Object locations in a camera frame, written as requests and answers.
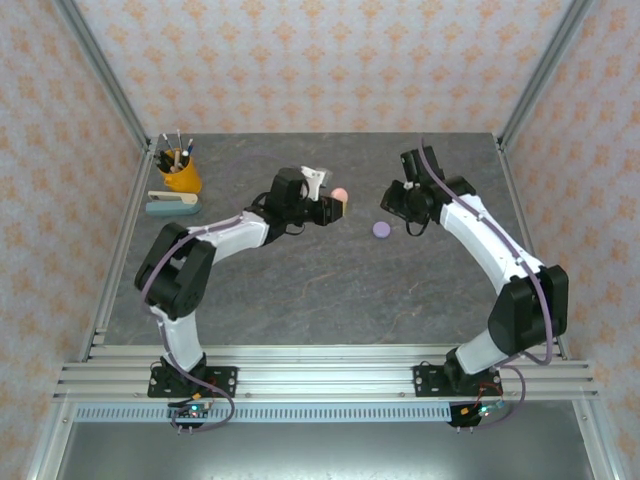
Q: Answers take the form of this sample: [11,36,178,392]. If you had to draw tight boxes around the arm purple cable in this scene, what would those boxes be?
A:
[419,134,556,431]
[141,153,281,435]

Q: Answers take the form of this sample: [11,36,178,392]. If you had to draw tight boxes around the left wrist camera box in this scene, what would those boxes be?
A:
[298,165,335,202]

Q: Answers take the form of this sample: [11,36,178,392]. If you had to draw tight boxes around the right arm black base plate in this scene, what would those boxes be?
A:
[412,364,504,399]

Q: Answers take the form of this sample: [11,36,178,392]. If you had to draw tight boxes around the yellow pen cup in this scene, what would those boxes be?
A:
[158,149,204,195]

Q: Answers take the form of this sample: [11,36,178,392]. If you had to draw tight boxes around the grey sheet metal panel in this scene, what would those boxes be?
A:
[29,419,616,480]

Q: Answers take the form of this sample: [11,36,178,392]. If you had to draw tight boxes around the aluminium front rail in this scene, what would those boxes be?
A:
[52,344,600,402]

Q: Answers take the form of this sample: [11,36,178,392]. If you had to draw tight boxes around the slotted grey cable duct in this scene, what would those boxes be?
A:
[74,404,451,424]

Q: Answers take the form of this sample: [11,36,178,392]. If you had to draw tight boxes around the beige and teal stapler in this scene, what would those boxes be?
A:
[145,189,204,218]

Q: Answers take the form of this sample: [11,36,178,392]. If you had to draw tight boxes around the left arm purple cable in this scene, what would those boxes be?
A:
[141,153,281,435]

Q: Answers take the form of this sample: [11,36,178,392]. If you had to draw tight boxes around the aluminium frame post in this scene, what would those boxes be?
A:
[52,0,152,154]
[497,0,597,151]

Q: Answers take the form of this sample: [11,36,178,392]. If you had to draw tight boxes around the aluminium table side rail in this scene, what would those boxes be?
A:
[494,134,572,362]
[77,142,156,364]

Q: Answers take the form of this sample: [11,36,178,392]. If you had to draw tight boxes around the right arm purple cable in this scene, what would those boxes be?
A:
[419,134,556,431]

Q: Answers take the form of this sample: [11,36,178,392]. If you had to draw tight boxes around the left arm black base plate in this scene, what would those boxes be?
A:
[147,366,239,399]

